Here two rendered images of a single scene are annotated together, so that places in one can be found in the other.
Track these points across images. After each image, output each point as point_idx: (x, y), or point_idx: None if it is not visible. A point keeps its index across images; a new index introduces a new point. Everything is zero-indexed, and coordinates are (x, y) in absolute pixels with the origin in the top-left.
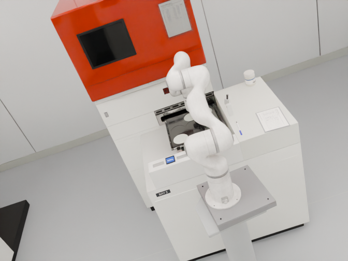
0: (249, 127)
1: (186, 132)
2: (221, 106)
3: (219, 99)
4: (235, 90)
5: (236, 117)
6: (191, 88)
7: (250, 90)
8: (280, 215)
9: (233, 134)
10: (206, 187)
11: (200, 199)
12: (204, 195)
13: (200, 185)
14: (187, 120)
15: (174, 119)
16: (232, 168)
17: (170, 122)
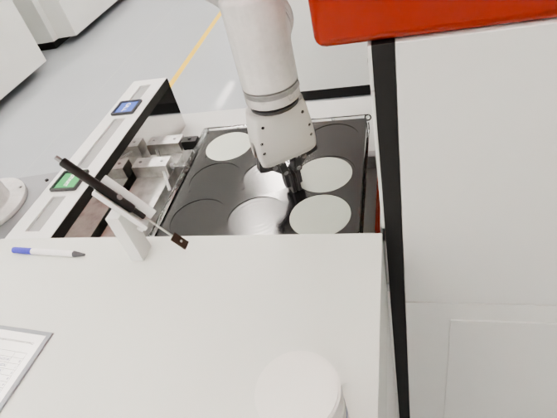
0: (16, 285)
1: (242, 158)
2: (231, 236)
3: (289, 242)
4: (313, 328)
5: (108, 264)
6: (234, 58)
7: (239, 395)
8: None
9: (52, 235)
10: (37, 187)
11: None
12: (24, 179)
13: (54, 177)
14: (306, 163)
15: (346, 135)
16: None
17: (339, 127)
